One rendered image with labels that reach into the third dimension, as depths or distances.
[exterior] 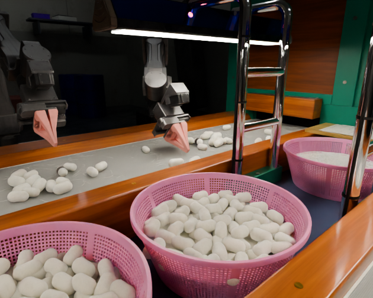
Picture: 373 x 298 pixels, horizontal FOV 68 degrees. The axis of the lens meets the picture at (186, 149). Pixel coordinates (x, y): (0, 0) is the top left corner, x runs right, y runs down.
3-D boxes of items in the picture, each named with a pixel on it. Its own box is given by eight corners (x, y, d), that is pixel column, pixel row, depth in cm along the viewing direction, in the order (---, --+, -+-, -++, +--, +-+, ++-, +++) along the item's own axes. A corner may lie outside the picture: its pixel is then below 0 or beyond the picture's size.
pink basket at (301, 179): (292, 206, 62) (296, 165, 59) (272, 164, 87) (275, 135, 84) (423, 213, 58) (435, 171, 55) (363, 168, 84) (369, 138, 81)
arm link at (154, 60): (170, 78, 80) (167, 29, 100) (139, 78, 79) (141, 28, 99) (170, 110, 89) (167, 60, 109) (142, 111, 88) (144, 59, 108)
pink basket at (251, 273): (95, 279, 40) (89, 223, 38) (184, 203, 63) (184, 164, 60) (286, 373, 28) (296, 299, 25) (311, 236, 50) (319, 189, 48)
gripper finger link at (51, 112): (68, 133, 59) (54, 101, 63) (31, 139, 55) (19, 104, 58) (64, 152, 64) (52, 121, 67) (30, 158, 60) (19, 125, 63)
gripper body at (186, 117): (192, 118, 78) (179, 99, 80) (162, 123, 71) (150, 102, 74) (183, 132, 82) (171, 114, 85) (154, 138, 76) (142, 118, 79)
